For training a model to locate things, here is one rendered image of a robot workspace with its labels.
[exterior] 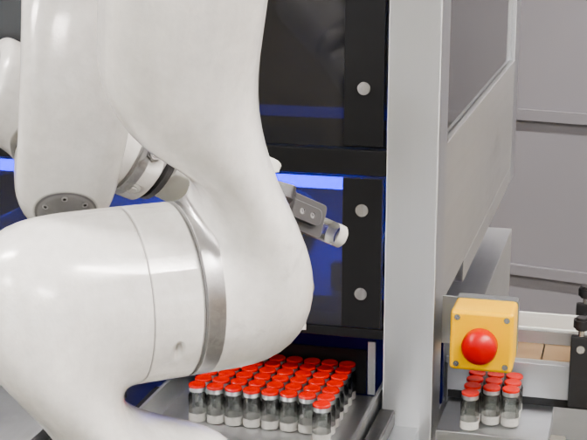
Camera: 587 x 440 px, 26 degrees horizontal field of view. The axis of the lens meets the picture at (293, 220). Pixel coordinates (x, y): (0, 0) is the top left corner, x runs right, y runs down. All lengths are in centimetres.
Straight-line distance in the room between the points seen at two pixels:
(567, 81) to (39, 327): 289
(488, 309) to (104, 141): 66
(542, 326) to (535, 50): 199
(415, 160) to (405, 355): 23
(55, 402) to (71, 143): 21
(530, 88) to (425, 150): 219
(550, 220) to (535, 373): 208
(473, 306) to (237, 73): 78
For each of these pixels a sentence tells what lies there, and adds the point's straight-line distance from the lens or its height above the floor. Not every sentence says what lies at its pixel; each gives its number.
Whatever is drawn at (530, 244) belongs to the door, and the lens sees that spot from 370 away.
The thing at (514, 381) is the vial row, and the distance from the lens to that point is 156.
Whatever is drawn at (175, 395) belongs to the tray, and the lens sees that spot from 160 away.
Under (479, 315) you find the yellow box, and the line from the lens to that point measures 146.
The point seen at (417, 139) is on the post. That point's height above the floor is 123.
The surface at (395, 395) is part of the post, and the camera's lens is 152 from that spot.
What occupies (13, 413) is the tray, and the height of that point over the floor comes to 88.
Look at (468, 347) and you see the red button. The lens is 145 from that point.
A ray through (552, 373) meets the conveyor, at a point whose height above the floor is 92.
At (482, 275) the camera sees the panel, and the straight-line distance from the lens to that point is 215.
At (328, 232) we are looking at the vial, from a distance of 118.
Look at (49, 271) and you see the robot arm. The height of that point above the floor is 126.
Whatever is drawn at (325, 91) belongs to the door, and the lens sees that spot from 145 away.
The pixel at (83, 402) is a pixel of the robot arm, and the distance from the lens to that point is 81.
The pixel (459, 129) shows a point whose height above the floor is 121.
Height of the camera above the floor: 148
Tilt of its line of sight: 14 degrees down
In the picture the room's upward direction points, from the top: straight up
